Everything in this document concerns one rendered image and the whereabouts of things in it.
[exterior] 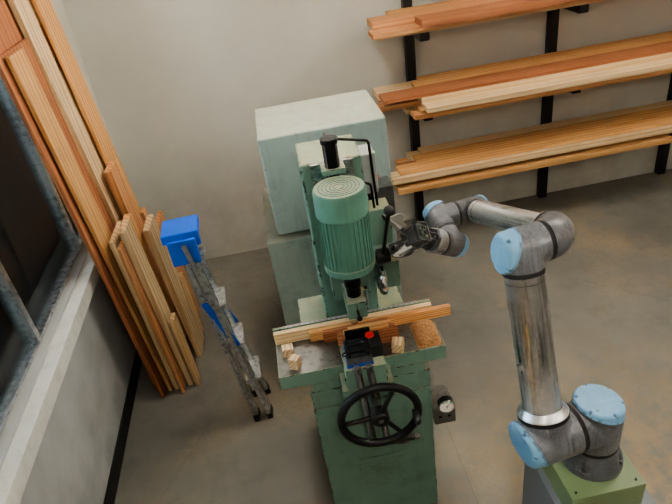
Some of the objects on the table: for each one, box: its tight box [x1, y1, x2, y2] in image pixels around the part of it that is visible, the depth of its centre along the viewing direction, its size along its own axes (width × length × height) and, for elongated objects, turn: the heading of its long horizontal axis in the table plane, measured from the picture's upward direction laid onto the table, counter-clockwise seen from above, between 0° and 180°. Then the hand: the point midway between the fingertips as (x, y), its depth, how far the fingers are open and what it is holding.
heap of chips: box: [409, 319, 443, 349], centre depth 210 cm, size 9×14×4 cm, turn 20°
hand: (385, 235), depth 189 cm, fingers open, 14 cm apart
